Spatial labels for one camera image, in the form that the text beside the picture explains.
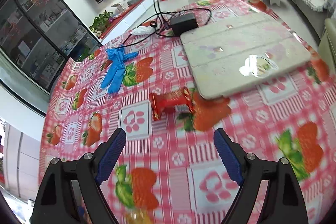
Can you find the white tablet case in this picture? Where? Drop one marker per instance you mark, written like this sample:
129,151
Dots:
235,54

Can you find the black power adapter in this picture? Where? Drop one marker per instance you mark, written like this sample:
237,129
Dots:
183,23

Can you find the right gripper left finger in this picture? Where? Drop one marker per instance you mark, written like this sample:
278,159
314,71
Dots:
56,202

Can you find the blue rubber gloves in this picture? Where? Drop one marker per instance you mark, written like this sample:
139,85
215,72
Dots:
113,78

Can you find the white crumpled tissue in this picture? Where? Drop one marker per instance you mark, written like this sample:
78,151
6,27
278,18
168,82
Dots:
142,30

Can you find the green potted plant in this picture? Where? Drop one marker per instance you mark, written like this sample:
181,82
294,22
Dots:
101,23

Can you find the red candy packet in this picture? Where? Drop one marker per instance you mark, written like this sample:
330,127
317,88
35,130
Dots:
178,101

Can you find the white tv console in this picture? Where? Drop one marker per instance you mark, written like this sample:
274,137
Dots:
125,20

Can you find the strawberry pattern tablecloth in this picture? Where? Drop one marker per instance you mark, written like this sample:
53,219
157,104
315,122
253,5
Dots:
169,170

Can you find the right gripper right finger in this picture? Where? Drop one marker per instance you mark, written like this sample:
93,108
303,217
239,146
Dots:
283,201

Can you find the glass display cabinet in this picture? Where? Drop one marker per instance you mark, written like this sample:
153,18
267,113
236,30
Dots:
39,36

